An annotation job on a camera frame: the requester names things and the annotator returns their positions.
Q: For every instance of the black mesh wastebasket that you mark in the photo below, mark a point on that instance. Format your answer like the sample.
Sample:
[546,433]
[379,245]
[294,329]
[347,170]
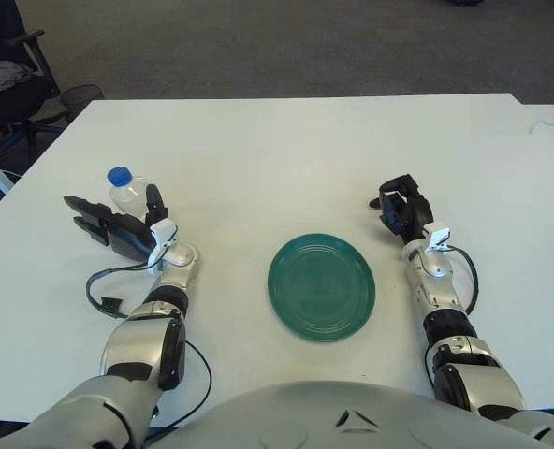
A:
[83,96]

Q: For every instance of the clear bottle with blue cap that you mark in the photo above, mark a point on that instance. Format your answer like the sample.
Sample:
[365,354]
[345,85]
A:
[127,194]

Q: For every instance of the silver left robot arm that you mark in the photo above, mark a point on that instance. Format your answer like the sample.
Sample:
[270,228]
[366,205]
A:
[174,262]

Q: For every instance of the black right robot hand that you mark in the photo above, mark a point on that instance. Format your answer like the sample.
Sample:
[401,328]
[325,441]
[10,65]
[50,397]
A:
[419,212]

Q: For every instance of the grey robot torso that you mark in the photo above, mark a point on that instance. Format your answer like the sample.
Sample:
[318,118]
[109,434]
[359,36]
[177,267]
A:
[305,421]

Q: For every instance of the black office chair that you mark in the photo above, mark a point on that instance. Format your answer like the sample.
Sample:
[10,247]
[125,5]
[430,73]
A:
[5,100]

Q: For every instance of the grey cloth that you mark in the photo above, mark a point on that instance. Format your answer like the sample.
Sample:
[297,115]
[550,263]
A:
[1,75]

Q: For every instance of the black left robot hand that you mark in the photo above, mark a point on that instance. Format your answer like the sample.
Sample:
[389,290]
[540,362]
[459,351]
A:
[127,236]

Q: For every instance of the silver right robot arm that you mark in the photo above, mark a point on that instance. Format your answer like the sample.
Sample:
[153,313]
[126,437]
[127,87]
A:
[438,271]

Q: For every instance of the green ribbed plate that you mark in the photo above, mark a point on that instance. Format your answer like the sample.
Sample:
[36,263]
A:
[321,290]

